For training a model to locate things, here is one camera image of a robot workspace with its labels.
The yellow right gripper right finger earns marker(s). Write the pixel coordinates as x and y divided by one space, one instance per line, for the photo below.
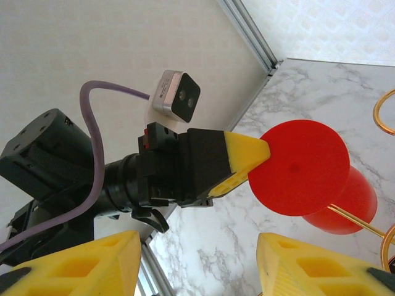
308 271

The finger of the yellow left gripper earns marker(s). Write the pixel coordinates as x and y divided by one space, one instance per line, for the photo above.
230 183
216 157

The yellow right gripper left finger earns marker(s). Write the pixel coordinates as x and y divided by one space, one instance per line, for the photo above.
77 271

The red wine glass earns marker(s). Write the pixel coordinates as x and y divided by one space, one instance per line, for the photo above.
296 172

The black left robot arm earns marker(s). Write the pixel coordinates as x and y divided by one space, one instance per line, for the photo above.
37 148

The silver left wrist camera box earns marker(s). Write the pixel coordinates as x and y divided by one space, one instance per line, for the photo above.
179 95

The aluminium frame rail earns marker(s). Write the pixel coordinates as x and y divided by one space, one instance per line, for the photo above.
250 31
154 271

